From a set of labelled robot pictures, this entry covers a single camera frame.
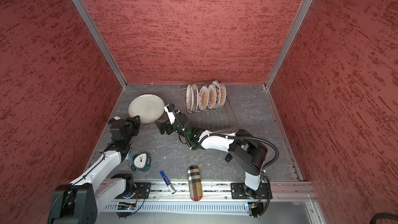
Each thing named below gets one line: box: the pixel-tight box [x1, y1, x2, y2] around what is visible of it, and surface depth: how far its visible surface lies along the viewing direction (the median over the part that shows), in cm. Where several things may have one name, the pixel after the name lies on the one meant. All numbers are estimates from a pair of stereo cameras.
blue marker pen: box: [159, 170, 176, 195], surface depth 77 cm
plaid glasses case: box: [187, 164, 203, 202], surface depth 75 cm
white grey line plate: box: [128, 93, 165, 124], surface depth 91 cm
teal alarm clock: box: [131, 151, 152, 172], surface depth 81 cm
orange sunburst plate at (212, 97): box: [207, 83, 218, 110], surface depth 102 cm
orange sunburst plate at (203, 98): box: [197, 84, 209, 111], surface depth 103 cm
